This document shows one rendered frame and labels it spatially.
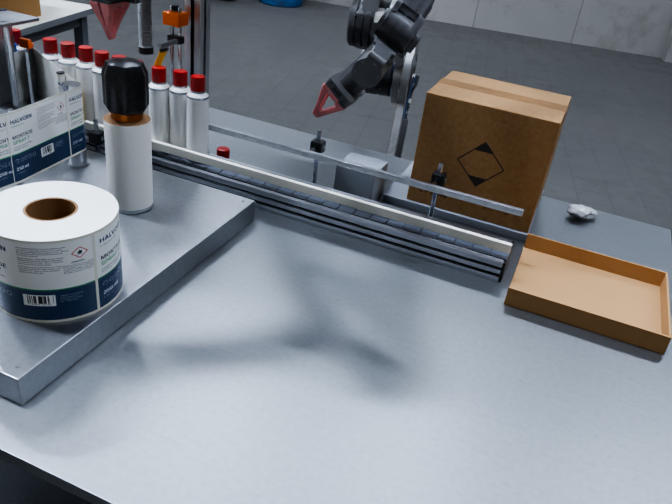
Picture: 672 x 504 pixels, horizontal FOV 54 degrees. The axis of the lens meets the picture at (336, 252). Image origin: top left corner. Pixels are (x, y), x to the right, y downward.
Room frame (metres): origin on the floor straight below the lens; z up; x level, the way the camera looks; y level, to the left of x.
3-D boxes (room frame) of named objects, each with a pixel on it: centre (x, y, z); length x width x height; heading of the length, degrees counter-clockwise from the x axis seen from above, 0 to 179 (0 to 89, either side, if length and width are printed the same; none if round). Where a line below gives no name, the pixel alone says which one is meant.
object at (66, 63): (1.59, 0.72, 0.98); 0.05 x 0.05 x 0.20
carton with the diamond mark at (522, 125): (1.53, -0.33, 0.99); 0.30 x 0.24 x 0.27; 71
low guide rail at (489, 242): (1.35, 0.16, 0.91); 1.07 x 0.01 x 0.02; 71
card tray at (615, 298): (1.16, -0.53, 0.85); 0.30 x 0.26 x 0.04; 71
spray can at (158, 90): (1.49, 0.46, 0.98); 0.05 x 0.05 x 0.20
